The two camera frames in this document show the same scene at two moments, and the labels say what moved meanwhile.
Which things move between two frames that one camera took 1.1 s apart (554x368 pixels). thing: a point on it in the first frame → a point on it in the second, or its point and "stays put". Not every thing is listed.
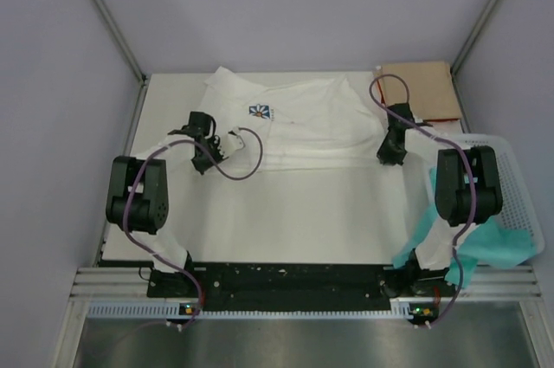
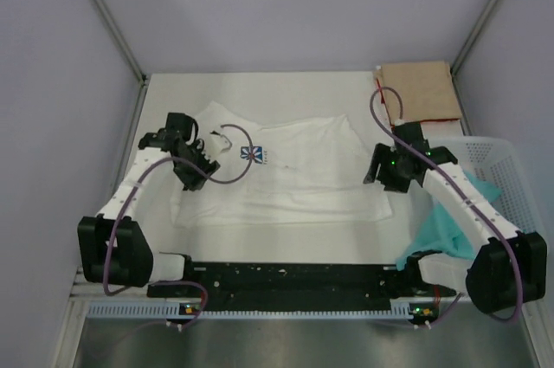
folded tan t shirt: [432, 89] stays put
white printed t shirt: [319, 124] → [314, 172]
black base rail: [296, 287] stays put
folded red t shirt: [423, 121] stays put
